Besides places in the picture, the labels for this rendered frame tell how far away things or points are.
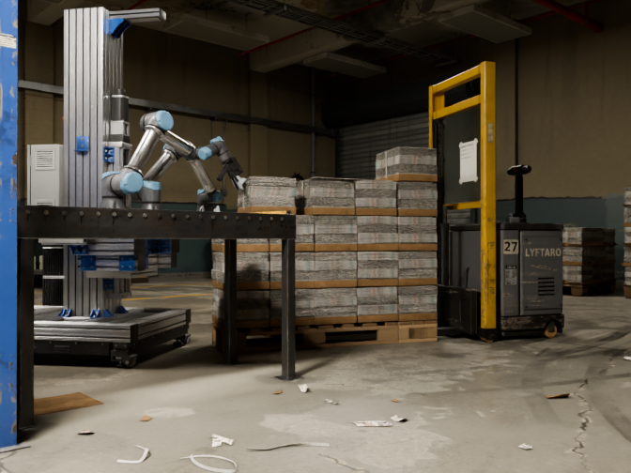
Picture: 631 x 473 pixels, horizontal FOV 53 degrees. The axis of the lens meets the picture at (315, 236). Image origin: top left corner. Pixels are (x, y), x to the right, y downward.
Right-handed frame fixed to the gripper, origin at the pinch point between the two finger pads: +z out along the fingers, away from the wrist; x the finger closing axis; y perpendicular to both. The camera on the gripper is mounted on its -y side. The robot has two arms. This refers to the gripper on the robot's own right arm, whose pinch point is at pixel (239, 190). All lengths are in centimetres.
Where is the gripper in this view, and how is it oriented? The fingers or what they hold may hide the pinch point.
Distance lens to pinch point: 407.0
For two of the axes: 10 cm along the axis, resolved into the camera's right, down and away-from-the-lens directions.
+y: 8.2, -4.9, 2.9
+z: 4.7, 8.7, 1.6
